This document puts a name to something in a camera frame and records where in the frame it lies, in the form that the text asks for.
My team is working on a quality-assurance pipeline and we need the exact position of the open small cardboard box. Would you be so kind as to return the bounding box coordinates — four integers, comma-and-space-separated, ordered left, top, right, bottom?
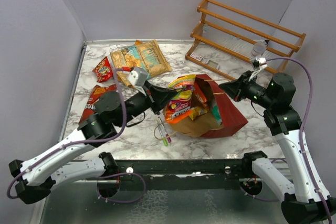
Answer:
205, 59, 220, 70

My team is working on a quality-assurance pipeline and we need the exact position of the purple cap marker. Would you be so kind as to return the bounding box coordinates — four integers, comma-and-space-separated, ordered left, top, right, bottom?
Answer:
157, 117, 171, 144

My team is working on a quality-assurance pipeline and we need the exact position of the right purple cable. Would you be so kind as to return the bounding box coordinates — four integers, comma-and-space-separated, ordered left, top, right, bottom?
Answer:
240, 57, 333, 224

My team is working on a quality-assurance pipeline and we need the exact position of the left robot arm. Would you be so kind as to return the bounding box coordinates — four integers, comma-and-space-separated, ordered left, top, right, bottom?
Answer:
7, 81, 178, 205

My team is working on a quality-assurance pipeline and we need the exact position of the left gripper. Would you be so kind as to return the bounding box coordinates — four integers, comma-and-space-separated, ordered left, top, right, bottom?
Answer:
115, 80, 177, 128

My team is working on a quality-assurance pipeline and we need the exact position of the orange white snack box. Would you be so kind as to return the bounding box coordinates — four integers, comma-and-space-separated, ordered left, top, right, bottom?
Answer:
193, 82, 209, 111

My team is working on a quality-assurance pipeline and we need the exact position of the green cap marker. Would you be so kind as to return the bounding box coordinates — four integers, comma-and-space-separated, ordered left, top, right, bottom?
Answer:
155, 119, 168, 146

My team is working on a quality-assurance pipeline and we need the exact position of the yellow kettle chips bag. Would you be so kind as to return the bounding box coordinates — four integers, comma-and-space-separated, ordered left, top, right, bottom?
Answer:
134, 40, 143, 45

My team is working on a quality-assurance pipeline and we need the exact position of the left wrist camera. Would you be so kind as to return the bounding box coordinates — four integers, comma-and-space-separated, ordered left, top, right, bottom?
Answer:
126, 67, 149, 88

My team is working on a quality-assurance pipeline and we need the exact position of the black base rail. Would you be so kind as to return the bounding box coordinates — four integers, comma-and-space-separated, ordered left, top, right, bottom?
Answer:
116, 157, 256, 191

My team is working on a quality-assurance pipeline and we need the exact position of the wooden shelf rack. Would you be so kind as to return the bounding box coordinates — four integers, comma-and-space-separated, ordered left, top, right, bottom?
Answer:
185, 0, 306, 76

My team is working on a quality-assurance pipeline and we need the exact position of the clear plastic cup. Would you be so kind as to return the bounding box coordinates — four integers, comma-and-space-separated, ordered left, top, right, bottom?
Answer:
251, 41, 267, 57

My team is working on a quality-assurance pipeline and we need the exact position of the teal white snack bag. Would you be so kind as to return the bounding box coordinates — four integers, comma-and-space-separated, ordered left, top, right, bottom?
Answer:
211, 99, 223, 125

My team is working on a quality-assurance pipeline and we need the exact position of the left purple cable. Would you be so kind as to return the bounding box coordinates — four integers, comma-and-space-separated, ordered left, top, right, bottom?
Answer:
6, 68, 148, 204

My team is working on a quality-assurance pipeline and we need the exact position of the yellow m&m's packet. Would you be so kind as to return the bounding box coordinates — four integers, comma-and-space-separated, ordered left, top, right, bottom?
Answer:
188, 106, 208, 121

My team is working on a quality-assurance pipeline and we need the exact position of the red cheez-it snack bag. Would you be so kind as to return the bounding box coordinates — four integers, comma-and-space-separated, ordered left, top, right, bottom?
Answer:
92, 57, 113, 83

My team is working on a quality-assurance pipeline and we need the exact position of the red doritos chip bag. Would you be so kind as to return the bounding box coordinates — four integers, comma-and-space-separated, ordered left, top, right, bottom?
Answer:
79, 84, 117, 124

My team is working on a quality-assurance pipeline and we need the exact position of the red white small box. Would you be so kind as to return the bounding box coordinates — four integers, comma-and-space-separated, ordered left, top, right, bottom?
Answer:
190, 52, 203, 61

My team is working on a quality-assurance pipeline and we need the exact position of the red brown paper bag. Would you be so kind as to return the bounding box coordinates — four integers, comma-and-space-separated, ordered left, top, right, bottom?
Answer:
163, 74, 248, 138

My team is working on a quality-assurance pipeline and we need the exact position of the colourful orange candy bag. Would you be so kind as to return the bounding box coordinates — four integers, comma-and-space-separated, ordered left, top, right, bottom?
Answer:
164, 74, 196, 124

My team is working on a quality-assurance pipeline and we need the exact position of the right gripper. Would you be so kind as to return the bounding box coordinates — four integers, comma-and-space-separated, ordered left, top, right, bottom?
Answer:
219, 70, 275, 109

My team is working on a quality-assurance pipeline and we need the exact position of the purple cable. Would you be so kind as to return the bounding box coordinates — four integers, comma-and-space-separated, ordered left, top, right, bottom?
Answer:
6, 68, 148, 204
240, 57, 333, 224

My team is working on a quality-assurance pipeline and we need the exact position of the gold foil snack bag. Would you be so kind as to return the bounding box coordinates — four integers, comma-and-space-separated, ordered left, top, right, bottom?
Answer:
110, 40, 172, 79

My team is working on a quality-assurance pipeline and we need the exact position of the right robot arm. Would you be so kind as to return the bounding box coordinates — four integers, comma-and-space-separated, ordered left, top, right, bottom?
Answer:
219, 71, 335, 223

